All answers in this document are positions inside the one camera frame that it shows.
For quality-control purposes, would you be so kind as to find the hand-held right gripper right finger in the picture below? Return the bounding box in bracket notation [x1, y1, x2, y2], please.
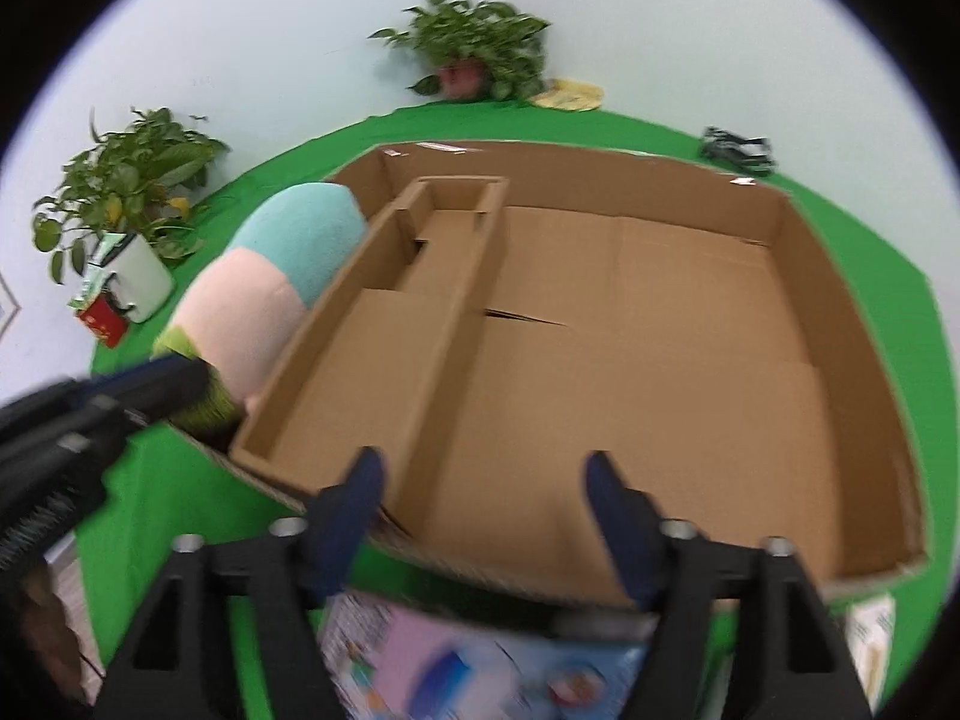
[585, 450, 875, 720]

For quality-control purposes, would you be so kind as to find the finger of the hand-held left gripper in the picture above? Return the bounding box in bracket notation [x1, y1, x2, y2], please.
[82, 355, 216, 425]

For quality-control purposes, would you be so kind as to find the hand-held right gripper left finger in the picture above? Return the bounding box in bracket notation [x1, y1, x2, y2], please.
[94, 446, 387, 720]

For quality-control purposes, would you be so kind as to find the pastel striped plush toy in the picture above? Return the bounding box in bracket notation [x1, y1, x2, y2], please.
[154, 181, 368, 437]

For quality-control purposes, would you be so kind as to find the large cardboard box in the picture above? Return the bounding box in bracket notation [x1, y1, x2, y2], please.
[165, 139, 931, 608]

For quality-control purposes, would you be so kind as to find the blue cartoon game box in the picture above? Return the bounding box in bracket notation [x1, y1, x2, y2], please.
[315, 589, 653, 720]

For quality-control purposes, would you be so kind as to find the white and green carton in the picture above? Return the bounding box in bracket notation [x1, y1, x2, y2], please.
[844, 592, 897, 700]

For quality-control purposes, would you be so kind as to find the small red packet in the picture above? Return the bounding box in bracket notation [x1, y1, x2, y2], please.
[71, 286, 128, 350]

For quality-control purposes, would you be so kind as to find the narrow cardboard insert tray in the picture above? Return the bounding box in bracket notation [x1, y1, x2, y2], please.
[229, 176, 512, 505]

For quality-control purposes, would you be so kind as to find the potted plant in white pot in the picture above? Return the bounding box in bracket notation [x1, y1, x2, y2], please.
[31, 106, 230, 325]

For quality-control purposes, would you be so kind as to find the yellow paper packet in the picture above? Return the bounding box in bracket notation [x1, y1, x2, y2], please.
[525, 77, 605, 110]

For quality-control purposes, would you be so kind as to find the potted plant in pink pot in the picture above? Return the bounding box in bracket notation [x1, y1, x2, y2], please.
[367, 0, 552, 102]

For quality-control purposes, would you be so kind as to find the black plastic frame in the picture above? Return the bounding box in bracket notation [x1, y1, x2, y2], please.
[700, 125, 775, 178]

